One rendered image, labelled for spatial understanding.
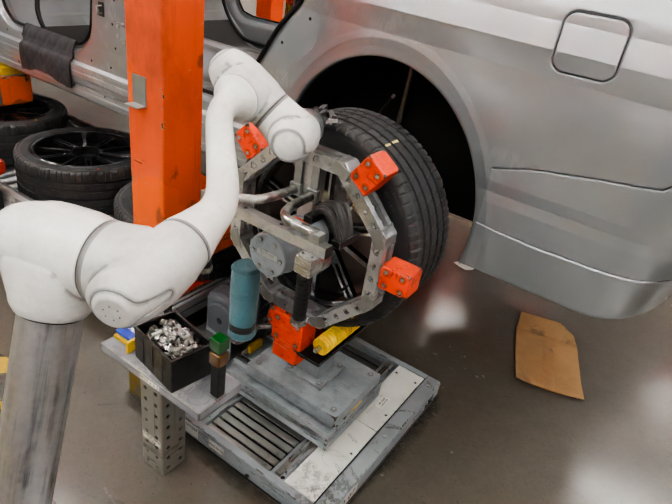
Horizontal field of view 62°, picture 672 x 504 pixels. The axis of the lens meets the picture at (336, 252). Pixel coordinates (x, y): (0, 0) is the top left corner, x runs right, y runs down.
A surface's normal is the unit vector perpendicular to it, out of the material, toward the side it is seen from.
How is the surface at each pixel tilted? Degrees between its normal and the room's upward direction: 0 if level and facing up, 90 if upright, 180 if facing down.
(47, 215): 23
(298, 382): 0
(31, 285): 78
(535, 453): 0
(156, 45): 90
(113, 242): 18
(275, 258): 90
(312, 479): 0
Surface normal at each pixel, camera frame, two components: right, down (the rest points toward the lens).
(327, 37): -0.57, 0.33
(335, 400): 0.14, -0.86
